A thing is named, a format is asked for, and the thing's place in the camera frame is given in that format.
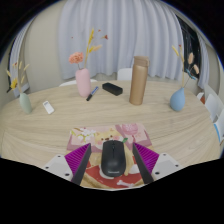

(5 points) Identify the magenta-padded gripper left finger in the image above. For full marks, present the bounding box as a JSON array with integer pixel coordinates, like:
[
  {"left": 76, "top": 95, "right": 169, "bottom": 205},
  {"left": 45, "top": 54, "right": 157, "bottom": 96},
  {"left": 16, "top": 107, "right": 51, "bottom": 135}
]
[{"left": 42, "top": 142, "right": 92, "bottom": 186}]

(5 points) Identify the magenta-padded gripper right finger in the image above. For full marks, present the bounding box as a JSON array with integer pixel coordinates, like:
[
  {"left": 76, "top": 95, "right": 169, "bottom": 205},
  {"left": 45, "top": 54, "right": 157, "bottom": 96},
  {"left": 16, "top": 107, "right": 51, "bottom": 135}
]
[{"left": 132, "top": 142, "right": 183, "bottom": 186}]

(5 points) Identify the black computer mouse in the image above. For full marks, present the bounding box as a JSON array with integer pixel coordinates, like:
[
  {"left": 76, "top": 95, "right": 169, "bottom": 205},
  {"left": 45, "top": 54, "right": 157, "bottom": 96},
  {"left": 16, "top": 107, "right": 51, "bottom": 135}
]
[{"left": 100, "top": 139, "right": 128, "bottom": 179}]

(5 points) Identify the cartoon print mouse pad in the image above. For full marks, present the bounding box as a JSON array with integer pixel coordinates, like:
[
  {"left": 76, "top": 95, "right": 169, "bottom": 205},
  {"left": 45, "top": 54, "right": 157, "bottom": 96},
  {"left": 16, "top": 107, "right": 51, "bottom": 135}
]
[{"left": 66, "top": 123, "right": 155, "bottom": 190}]

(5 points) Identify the white remote control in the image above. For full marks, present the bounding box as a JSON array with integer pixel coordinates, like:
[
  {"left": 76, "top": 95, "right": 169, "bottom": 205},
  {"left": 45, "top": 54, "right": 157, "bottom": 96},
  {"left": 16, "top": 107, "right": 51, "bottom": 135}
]
[{"left": 42, "top": 100, "right": 55, "bottom": 115}]

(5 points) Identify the blue vase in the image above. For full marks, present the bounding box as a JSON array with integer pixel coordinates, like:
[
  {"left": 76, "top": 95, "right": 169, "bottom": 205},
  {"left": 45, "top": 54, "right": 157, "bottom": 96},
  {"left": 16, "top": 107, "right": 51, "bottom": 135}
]
[{"left": 169, "top": 87, "right": 186, "bottom": 112}]

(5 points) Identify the pale green vase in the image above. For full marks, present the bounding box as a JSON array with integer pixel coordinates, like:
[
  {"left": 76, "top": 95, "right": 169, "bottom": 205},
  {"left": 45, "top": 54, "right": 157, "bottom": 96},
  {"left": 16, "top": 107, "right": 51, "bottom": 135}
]
[{"left": 18, "top": 92, "right": 33, "bottom": 115}]

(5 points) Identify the blue marker pen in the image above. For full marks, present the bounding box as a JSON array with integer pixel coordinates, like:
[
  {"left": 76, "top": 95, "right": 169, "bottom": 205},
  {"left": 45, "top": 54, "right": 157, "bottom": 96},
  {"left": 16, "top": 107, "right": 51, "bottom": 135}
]
[{"left": 85, "top": 86, "right": 100, "bottom": 102}]

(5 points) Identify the white chairs group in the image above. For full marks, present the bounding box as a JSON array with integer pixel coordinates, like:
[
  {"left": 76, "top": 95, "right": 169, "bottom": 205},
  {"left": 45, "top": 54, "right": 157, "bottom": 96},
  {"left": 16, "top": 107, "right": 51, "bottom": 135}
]
[{"left": 196, "top": 84, "right": 224, "bottom": 144}]

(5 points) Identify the pink vase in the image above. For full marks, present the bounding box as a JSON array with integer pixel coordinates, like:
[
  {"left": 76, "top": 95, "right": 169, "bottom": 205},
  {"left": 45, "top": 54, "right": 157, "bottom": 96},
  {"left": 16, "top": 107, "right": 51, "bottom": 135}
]
[{"left": 74, "top": 68, "right": 92, "bottom": 98}]

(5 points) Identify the bronze drink bottle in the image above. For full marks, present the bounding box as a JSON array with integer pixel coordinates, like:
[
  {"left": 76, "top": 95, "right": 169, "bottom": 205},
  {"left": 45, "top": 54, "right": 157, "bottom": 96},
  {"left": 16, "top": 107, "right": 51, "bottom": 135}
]
[{"left": 129, "top": 55, "right": 150, "bottom": 106}]

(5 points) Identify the black rectangular box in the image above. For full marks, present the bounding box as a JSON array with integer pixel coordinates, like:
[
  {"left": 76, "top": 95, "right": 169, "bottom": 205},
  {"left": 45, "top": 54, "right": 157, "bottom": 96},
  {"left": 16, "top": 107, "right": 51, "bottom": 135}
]
[{"left": 101, "top": 82, "right": 124, "bottom": 97}]

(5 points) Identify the yellow dried flower bunch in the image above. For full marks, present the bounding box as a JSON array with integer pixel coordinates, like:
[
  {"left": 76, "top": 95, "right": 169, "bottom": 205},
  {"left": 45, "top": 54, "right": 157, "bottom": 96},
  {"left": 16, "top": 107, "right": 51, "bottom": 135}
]
[{"left": 5, "top": 60, "right": 31, "bottom": 94}]

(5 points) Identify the narrow white curtain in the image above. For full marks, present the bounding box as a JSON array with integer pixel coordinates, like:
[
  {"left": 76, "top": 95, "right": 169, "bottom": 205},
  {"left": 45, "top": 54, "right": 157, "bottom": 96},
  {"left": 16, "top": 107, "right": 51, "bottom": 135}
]
[
  {"left": 196, "top": 33, "right": 210, "bottom": 90},
  {"left": 9, "top": 19, "right": 36, "bottom": 98}
]

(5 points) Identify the beige dried flower bunch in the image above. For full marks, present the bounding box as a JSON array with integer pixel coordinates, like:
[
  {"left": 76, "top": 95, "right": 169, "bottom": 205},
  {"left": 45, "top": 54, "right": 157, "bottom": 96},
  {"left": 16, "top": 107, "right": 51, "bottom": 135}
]
[{"left": 171, "top": 44, "right": 200, "bottom": 89}]

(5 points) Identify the dark window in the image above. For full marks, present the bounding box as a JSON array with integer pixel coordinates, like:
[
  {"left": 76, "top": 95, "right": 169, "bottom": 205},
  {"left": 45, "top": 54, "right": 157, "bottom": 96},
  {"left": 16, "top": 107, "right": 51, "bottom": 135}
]
[{"left": 176, "top": 16, "right": 201, "bottom": 79}]

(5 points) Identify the wide white curtain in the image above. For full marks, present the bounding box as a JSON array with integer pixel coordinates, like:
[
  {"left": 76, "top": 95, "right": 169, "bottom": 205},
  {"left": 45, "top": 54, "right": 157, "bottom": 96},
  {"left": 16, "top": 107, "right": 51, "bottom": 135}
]
[{"left": 58, "top": 0, "right": 184, "bottom": 81}]

